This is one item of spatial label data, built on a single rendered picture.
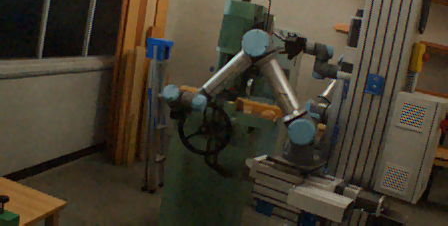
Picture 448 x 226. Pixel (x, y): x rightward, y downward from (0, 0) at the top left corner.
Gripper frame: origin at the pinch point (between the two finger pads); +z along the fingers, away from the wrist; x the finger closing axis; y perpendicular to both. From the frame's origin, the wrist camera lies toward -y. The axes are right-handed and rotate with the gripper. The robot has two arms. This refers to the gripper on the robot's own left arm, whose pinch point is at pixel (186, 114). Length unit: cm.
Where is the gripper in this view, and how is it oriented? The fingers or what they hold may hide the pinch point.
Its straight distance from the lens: 249.7
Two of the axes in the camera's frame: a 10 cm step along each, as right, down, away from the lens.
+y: -3.1, 9.0, -3.2
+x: 9.4, 2.4, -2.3
